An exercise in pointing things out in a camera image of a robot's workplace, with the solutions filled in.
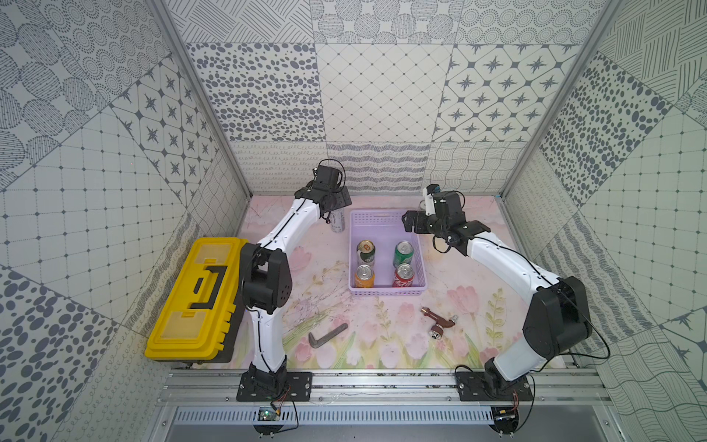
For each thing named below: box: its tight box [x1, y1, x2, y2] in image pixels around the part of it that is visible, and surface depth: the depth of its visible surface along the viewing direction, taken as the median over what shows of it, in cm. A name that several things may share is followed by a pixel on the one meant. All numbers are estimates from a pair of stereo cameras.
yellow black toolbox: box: [144, 236, 248, 364], surface depth 71 cm
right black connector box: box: [488, 406, 520, 435], surface depth 73 cm
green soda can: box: [393, 240, 415, 268], surface depth 92 cm
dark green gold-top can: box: [356, 239, 376, 268], surface depth 93 cm
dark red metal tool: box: [420, 306, 459, 340], surface depth 86 cm
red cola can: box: [392, 262, 415, 289], surface depth 87 cm
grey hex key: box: [308, 323, 349, 349], surface depth 84 cm
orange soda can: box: [354, 263, 376, 289], surface depth 86 cm
